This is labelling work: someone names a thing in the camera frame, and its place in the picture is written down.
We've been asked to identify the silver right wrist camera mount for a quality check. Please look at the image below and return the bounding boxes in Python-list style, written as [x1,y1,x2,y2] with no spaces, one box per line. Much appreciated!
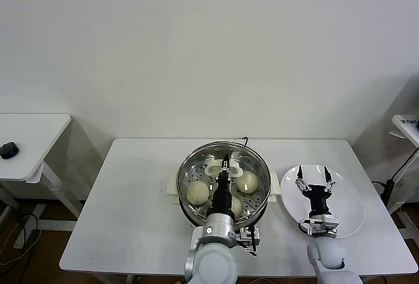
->
[298,213,340,238]

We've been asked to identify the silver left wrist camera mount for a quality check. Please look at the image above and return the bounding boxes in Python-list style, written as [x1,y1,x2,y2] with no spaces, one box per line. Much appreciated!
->
[235,226,263,258]

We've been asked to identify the steel steamer basket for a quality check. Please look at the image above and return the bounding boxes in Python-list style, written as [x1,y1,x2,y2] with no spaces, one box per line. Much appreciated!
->
[166,141,282,231]

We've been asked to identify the black power strip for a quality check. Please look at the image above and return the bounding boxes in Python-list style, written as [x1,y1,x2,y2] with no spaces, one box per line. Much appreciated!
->
[385,179,394,208]

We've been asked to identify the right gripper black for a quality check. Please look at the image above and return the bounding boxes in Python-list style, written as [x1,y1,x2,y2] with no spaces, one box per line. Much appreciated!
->
[294,165,337,215]

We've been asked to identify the round glass lid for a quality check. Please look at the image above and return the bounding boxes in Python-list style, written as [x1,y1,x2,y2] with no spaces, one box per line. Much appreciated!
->
[176,141,272,226]

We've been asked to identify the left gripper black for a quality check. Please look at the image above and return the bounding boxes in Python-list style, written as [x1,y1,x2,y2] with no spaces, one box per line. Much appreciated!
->
[208,152,234,215]

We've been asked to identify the white side table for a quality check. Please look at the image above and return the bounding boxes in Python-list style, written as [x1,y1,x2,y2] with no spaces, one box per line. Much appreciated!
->
[0,113,82,249]

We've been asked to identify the white side stand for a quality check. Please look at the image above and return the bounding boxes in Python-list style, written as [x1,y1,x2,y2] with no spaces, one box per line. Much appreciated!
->
[389,115,419,242]

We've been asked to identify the white steamed baozi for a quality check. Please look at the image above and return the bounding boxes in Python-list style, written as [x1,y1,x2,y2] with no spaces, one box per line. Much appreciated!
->
[228,197,244,218]
[235,170,259,194]
[185,181,210,205]

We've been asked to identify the black hanging cable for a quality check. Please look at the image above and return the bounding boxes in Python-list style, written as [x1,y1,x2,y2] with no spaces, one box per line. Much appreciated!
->
[391,147,419,183]

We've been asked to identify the white round plate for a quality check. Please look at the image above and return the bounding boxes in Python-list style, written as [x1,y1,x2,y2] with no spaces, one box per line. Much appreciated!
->
[280,164,366,239]

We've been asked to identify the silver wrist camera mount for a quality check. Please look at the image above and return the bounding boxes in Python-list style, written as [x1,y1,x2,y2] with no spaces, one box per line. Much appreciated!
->
[235,226,263,258]
[298,213,340,238]

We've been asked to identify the black computer mouse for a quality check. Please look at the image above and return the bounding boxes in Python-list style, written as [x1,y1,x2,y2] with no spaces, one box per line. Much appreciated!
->
[0,141,19,160]

